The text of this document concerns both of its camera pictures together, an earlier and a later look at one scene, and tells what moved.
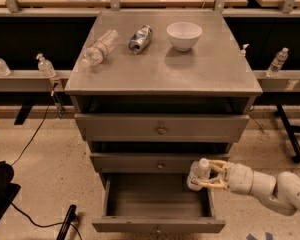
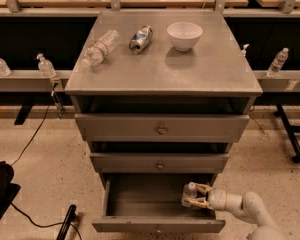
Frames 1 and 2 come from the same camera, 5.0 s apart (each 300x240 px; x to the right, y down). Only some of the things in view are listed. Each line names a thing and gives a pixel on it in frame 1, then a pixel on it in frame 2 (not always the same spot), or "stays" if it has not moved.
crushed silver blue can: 140,39 stays
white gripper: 240,179 to 217,199
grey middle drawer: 152,162 stays
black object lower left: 2,191 stays
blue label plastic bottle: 200,170 to 189,192
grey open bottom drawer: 155,203 stays
